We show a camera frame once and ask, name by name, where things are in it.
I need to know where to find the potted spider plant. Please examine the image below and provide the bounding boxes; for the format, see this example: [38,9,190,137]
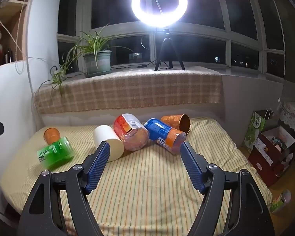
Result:
[38,24,133,97]

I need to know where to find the small orange cup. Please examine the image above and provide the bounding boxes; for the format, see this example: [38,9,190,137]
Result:
[43,127,62,145]

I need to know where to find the black tripod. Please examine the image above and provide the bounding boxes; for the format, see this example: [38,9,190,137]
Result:
[154,28,186,71]

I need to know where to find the red and pink cup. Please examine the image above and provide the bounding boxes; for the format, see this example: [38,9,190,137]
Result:
[113,113,149,151]

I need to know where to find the blue and orange cup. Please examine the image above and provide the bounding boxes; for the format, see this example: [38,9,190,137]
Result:
[144,118,187,155]

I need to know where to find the green labelled bottle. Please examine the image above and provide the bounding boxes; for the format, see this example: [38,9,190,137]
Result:
[269,190,292,213]

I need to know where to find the white window frame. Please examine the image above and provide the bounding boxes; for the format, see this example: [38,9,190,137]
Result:
[58,0,295,79]

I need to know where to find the white paper cup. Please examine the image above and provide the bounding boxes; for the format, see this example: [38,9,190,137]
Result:
[93,125,125,162]

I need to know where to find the red cardboard box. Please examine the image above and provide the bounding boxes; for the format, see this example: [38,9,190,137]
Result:
[248,125,295,187]

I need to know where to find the green paper bag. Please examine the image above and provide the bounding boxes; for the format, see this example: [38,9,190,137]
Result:
[244,111,267,153]

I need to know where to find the black cable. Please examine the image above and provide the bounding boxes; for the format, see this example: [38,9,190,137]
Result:
[111,64,155,70]

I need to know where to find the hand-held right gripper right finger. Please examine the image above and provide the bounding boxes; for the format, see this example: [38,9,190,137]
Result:
[180,141,276,236]

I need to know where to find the white cable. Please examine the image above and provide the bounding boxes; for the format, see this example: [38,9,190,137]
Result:
[0,0,50,96]

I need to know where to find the ring light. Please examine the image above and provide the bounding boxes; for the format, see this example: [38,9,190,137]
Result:
[131,0,188,29]

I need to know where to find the wooden shelf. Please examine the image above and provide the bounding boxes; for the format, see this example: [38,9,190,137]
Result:
[0,0,37,69]

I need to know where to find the orange patterned cup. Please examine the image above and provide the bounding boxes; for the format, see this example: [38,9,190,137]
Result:
[160,114,191,136]

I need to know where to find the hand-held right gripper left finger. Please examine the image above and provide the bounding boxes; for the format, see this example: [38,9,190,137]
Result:
[19,141,111,236]

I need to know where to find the green printed cup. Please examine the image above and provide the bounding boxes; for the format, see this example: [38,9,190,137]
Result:
[37,137,75,171]

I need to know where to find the checked beige cloth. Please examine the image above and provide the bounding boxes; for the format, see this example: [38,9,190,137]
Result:
[34,66,223,115]

